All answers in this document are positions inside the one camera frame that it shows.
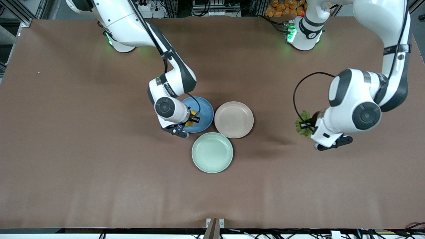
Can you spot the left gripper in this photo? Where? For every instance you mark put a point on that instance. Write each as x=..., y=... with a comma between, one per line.
x=314, y=118

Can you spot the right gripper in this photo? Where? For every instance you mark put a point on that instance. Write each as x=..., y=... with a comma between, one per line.
x=191, y=116

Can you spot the yellow lemon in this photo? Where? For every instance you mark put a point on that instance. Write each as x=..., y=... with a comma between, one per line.
x=190, y=123

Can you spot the green lettuce leaf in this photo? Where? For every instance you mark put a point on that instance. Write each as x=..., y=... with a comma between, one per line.
x=300, y=132

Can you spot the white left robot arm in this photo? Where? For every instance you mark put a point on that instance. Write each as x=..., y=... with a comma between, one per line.
x=382, y=20

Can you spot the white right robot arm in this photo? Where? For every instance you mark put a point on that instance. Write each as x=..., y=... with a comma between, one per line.
x=126, y=23

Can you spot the blue round plate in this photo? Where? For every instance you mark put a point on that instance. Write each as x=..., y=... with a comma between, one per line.
x=206, y=111

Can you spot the mint green round plate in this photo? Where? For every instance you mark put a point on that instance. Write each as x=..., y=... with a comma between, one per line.
x=212, y=152

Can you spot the beige round plate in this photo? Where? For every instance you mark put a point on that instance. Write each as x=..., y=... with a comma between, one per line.
x=234, y=119

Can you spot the brown table cover sheet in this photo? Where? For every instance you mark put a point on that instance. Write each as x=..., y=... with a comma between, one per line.
x=99, y=166

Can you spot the box of orange snack packs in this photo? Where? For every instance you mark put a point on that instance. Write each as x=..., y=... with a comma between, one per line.
x=285, y=8

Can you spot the white power strip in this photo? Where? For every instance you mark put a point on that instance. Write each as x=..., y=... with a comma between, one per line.
x=146, y=6

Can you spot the grey metal camera bracket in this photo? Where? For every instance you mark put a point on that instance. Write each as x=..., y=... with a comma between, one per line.
x=215, y=227

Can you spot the aluminium frame profile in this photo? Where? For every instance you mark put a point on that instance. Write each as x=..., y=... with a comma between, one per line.
x=415, y=6
x=20, y=11

